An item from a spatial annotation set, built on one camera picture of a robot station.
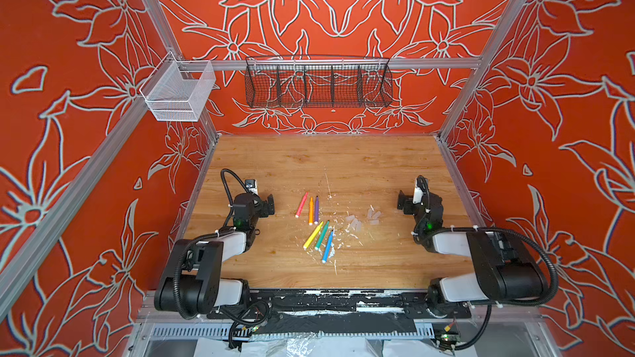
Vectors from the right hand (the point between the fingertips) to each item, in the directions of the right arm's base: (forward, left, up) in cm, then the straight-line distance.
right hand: (414, 189), depth 91 cm
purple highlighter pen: (-6, +37, -7) cm, 38 cm away
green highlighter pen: (-16, +35, -7) cm, 39 cm away
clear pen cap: (-9, +24, -7) cm, 27 cm away
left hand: (-2, +60, -1) cm, 60 cm away
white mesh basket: (+29, +92, +24) cm, 99 cm away
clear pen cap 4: (-10, +15, -8) cm, 20 cm away
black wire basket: (+38, +47, +22) cm, 64 cm away
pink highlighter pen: (-4, +43, -6) cm, 44 cm away
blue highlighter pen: (-20, +33, -6) cm, 39 cm away
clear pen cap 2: (-7, +17, -7) cm, 19 cm away
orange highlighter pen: (-7, +39, -6) cm, 40 cm away
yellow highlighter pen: (-14, +37, -6) cm, 40 cm away
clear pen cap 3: (-7, +14, -7) cm, 17 cm away
